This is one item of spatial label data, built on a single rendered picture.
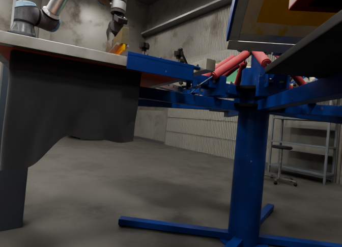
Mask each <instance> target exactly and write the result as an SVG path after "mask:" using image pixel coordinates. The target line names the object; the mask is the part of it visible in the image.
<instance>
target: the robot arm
mask: <svg viewBox="0 0 342 247"><path fill-rule="evenodd" d="M126 1H127V0H96V2H97V3H98V4H99V5H101V6H108V5H111V14H112V21H110V22H109V24H108V28H107V30H106V35H107V45H108V48H109V50H111V49H112V43H113V42H112V40H113V38H114V37H115V36H116V35H117V34H118V32H119V31H120V30H121V29H122V27H124V25H125V24H127V21H128V20H127V19H126V18H125V17H124V16H125V12H126ZM67 2H68V0H50V2H49V3H48V5H47V6H44V7H43V8H42V9H41V10H40V9H38V8H37V5H36V4H35V3H33V2H30V1H24V0H19V1H17V2H16V3H15V7H14V19H13V24H12V26H11V28H10V30H9V31H12V32H16V33H20V34H23V35H27V36H31V37H35V38H36V34H35V30H34V27H35V26H36V27H38V28H41V29H44V30H46V31H49V32H55V31H56V30H58V28H59V27H60V24H61V20H60V13H61V11H62V10H63V8H64V6H65V5H66V3H67Z"/></svg>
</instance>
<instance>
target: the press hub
mask: <svg viewBox="0 0 342 247"><path fill-rule="evenodd" d="M249 54H252V57H251V68H245V69H243V70H242V77H241V85H240V86H236V89H237V90H243V91H248V94H247V97H240V100H239V102H245V103H234V106H236V107H243V108H246V112H238V123H237V134H236V146H235V157H234V169H233V180H232V192H231V203H230V214H229V226H228V232H229V234H230V236H229V239H225V238H219V240H220V241H221V242H222V243H223V244H224V245H226V244H227V243H228V242H229V241H230V240H231V239H232V238H233V237H236V238H239V239H242V240H243V245H242V247H268V244H263V243H259V232H260V221H261V209H262V197H263V186H264V174H265V162H266V151H267V139H268V127H269V116H270V113H268V111H264V112H258V111H253V108H256V107H258V104H256V103H254V102H255V101H257V100H260V99H263V98H264V97H255V96H254V92H255V90H256V83H257V75H258V74H260V73H262V74H265V68H263V67H262V66H261V64H260V63H259V62H258V60H257V59H256V58H255V56H254V55H253V53H252V52H250V53H249Z"/></svg>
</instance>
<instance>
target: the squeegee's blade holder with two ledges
mask: <svg viewBox="0 0 342 247"><path fill-rule="evenodd" d="M120 47H121V45H120V43H118V42H117V43H116V44H115V45H114V46H113V47H112V49H111V50H110V51H109V52H108V53H113V54H114V53H115V52H116V51H117V50H118V49H119V48H120ZM128 47H129V45H127V46H125V50H126V49H127V48H128ZM125 50H124V51H125ZM124 51H123V52H124ZM123 52H122V53H123ZM122 53H121V54H122ZM121 54H119V55H121Z"/></svg>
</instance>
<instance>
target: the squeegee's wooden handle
mask: <svg viewBox="0 0 342 247"><path fill-rule="evenodd" d="M128 37H129V28H128V27H125V26H124V27H122V29H121V30H120V31H119V32H118V34H117V35H116V36H115V38H114V39H113V41H112V42H113V43H112V47H113V46H114V45H115V44H116V43H117V42H118V43H120V45H123V44H125V46H127V45H128ZM105 52H109V48H108V47H107V49H106V51H105Z"/></svg>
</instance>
